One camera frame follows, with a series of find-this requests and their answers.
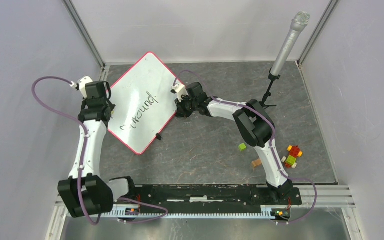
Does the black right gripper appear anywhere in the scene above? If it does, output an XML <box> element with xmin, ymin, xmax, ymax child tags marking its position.
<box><xmin>175</xmin><ymin>93</ymin><xmax>199</xmax><ymax>118</ymax></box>

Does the pink framed whiteboard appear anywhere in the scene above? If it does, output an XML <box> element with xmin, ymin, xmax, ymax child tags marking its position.
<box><xmin>108</xmin><ymin>51</ymin><xmax>176</xmax><ymax>155</ymax></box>

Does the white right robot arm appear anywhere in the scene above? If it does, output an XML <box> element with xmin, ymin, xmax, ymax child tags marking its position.
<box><xmin>171</xmin><ymin>82</ymin><xmax>293</xmax><ymax>204</ymax></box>

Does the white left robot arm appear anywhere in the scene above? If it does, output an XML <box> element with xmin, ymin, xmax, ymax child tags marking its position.
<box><xmin>57</xmin><ymin>77</ymin><xmax>138</xmax><ymax>218</ymax></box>

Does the green toy cube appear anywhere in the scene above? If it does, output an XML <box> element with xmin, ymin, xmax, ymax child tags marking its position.
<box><xmin>238</xmin><ymin>143</ymin><xmax>247</xmax><ymax>152</ymax></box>

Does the black microphone tripod stand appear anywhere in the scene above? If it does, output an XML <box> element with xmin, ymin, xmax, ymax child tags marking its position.
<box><xmin>241</xmin><ymin>72</ymin><xmax>281</xmax><ymax>110</ymax></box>

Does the brown wooden block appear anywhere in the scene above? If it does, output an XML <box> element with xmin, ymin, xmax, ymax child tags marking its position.
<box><xmin>251</xmin><ymin>158</ymin><xmax>262</xmax><ymax>169</ymax></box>

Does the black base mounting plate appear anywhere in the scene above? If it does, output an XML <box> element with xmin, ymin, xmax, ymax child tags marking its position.
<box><xmin>128</xmin><ymin>184</ymin><xmax>303</xmax><ymax>215</ymax></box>

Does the red green toy car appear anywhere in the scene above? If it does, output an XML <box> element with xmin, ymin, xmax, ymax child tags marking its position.
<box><xmin>281</xmin><ymin>145</ymin><xmax>303</xmax><ymax>169</ymax></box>

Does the silver microphone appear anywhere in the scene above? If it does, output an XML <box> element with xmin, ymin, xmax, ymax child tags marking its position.
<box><xmin>270</xmin><ymin>11</ymin><xmax>311</xmax><ymax>76</ymax></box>

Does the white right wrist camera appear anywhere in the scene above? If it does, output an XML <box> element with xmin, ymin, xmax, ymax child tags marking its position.
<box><xmin>171</xmin><ymin>83</ymin><xmax>189</xmax><ymax>102</ymax></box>

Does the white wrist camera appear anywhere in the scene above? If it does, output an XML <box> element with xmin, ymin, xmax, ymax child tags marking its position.
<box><xmin>171</xmin><ymin>83</ymin><xmax>189</xmax><ymax>102</ymax></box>
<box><xmin>69</xmin><ymin>76</ymin><xmax>94</xmax><ymax>99</ymax></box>

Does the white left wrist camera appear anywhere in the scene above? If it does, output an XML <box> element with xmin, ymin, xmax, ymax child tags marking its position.
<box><xmin>69</xmin><ymin>76</ymin><xmax>94</xmax><ymax>99</ymax></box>

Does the grey slotted cable duct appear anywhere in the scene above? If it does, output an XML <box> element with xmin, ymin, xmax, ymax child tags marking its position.
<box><xmin>99</xmin><ymin>206</ymin><xmax>292</xmax><ymax>220</ymax></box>

